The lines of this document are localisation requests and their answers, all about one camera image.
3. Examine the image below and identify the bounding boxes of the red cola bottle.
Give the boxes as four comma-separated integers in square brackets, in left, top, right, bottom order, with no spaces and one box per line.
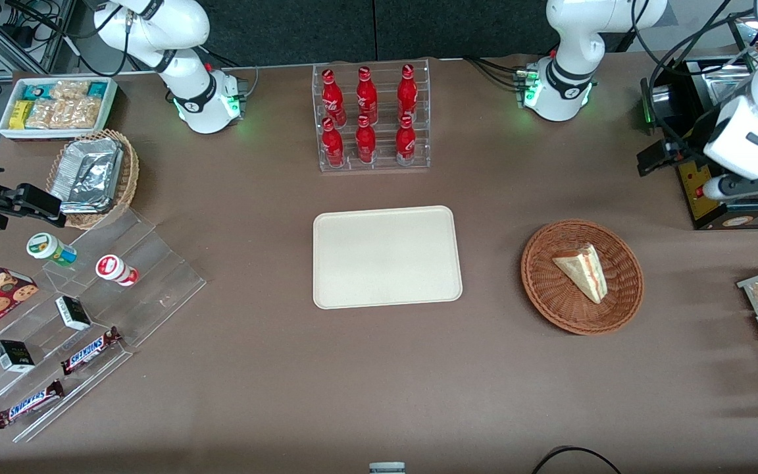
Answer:
[356,66,379,123]
[321,117,345,168]
[397,63,418,120]
[322,68,346,123]
[395,114,417,167]
[355,115,378,165]

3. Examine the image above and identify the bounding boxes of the small black box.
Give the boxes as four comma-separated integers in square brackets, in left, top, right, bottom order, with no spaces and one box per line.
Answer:
[0,339,36,374]
[55,295,93,332]

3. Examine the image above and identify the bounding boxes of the Snickers chocolate bar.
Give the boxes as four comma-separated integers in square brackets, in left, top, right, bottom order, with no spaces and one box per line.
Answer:
[0,379,66,430]
[61,327,124,377]

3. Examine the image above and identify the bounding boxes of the beige plastic tray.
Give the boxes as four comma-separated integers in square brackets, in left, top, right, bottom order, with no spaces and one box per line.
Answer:
[313,205,464,310]

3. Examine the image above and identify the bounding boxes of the tan wicker basket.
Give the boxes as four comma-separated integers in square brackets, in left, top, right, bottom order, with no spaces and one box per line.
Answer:
[46,129,140,230]

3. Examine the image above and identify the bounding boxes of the black base cable bundle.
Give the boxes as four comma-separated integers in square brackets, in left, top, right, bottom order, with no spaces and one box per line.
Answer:
[463,55,528,91]

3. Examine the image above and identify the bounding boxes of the aluminium frame with cables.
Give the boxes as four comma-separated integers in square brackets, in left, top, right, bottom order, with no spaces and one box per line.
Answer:
[0,0,90,74]

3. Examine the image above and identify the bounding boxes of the yellow snack packet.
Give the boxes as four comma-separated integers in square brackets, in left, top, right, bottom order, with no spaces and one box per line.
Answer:
[9,99,35,130]

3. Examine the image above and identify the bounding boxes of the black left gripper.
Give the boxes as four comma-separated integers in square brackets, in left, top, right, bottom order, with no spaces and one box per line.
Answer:
[637,134,710,177]

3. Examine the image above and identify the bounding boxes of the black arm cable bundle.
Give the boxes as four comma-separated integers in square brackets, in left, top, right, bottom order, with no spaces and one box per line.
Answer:
[629,0,751,155]

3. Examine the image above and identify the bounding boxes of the silver foil packets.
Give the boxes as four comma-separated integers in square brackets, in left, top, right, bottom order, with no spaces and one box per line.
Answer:
[49,136,124,215]

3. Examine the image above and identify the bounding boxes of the green lidded yogurt cup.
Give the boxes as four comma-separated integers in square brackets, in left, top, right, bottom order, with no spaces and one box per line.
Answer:
[26,232,79,268]

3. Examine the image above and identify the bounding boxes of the black looped cable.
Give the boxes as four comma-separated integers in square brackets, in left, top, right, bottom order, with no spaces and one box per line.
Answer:
[530,446,624,474]

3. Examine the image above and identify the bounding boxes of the brown wicker basket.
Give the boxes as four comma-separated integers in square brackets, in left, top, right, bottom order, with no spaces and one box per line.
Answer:
[520,219,645,336]

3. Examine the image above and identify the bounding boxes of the clear acrylic bottle rack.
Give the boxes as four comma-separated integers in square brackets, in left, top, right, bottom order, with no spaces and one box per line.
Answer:
[311,59,432,174]

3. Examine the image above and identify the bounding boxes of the triangular sandwich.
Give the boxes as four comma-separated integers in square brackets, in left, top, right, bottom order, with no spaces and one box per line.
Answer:
[551,243,609,305]

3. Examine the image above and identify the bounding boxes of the clear cracker pack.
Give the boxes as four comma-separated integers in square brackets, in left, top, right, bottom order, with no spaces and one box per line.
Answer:
[26,98,68,130]
[63,97,104,130]
[49,80,91,101]

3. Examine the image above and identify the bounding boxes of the red lidded yogurt cup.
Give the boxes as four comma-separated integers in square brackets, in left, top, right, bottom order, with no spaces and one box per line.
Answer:
[95,254,140,288]

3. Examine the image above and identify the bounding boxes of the white plastic snack bin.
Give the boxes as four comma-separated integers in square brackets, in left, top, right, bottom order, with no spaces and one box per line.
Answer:
[0,76,119,142]

